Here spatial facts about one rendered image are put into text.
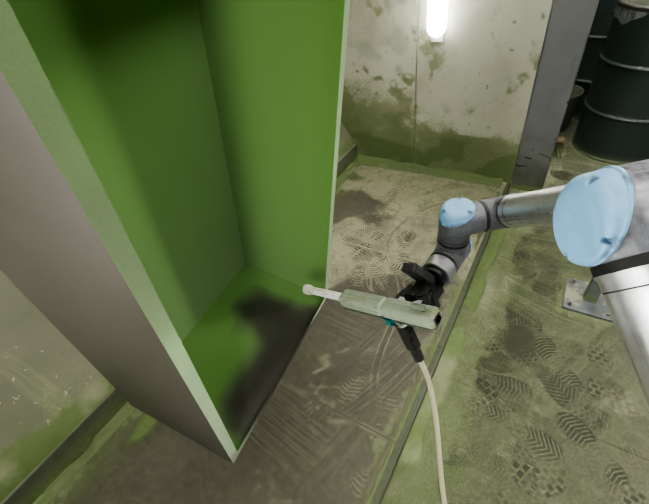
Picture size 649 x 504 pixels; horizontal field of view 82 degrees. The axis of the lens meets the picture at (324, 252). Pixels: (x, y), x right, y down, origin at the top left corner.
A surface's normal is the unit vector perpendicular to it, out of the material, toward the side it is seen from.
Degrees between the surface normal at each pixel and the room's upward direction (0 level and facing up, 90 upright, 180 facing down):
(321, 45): 90
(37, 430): 57
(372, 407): 0
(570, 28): 90
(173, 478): 0
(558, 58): 90
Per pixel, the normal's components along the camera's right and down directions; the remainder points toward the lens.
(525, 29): -0.51, 0.64
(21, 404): 0.63, -0.18
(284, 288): 0.04, -0.67
